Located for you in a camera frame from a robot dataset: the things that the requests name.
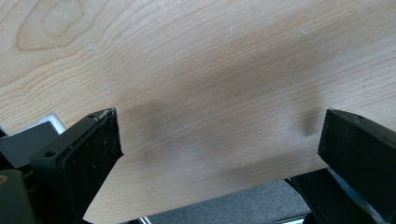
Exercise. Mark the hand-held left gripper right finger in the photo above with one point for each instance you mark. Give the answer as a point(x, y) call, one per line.
point(358, 149)

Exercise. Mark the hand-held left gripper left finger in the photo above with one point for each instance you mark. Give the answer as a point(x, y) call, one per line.
point(77, 155)

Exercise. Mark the metal table frame bar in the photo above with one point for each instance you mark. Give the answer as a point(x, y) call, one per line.
point(145, 221)

